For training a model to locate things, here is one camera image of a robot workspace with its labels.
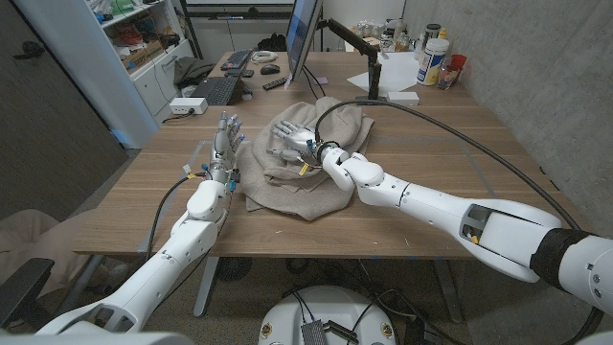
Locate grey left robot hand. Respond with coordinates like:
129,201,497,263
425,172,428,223
206,111,245,186

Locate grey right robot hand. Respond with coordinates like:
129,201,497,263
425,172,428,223
265,119,327,169

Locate beige coat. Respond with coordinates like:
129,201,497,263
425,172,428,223
235,95,375,221

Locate white power box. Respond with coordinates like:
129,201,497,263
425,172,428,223
169,97,210,116

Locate black keyboard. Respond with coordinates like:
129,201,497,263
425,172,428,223
219,49,254,72
190,75,241,106

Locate black remote control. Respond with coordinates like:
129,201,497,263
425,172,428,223
261,75,291,92

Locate olive green jacket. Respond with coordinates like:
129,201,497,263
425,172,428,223
172,56,216,90

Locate black bag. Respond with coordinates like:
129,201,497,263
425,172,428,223
257,32,288,53

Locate computer monitor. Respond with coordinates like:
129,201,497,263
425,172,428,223
285,0,325,83

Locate small flat white box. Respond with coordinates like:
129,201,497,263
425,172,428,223
386,90,420,106

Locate white paper sheet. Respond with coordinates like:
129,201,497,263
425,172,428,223
346,51,421,94

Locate cardboard box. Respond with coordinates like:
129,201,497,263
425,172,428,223
120,40,165,71

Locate grey metal table leg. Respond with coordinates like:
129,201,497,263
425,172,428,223
193,256,221,318
430,258,464,325

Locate white shelf cabinet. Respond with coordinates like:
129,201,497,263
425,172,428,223
13,0,195,150

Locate white wipes canister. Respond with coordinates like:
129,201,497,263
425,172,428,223
416,37,450,87

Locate clear glass jar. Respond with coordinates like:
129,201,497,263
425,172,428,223
436,64,460,91

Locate white robot torso base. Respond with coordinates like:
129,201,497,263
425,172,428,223
258,286,397,345

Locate beige trousers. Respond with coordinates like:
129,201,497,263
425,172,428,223
0,209,100,298

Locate black chair armrest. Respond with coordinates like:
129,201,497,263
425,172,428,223
0,258,55,325

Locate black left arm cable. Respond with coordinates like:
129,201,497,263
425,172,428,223
146,171,212,260

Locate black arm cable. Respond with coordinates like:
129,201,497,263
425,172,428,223
313,99,605,345
146,171,212,260

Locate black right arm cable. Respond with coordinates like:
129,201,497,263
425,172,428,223
313,99,605,345

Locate black door handle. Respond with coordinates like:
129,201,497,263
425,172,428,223
12,40,47,60

